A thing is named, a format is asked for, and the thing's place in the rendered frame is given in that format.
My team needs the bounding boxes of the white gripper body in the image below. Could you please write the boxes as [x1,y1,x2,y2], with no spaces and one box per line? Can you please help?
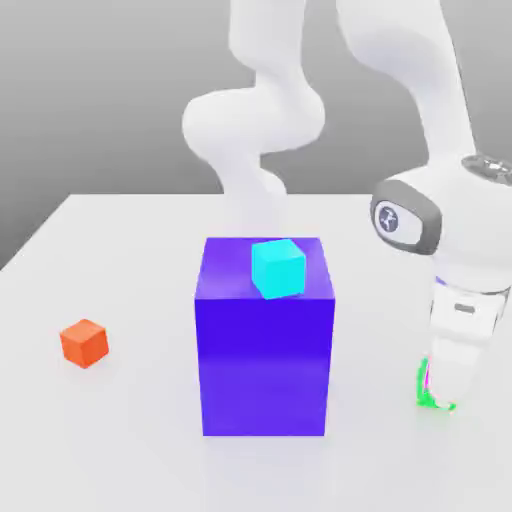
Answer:
[428,282,506,350]

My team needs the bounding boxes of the small green cube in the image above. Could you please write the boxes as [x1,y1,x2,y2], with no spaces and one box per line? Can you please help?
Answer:
[415,356,457,413]

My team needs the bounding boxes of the small cyan cube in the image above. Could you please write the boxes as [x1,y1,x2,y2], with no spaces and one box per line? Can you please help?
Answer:
[250,238,308,301]

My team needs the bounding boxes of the small orange cube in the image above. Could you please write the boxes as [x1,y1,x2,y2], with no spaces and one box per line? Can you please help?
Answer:
[59,318,110,370]

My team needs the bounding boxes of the large purple box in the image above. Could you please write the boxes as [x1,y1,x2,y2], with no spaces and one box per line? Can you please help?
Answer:
[193,236,336,438]

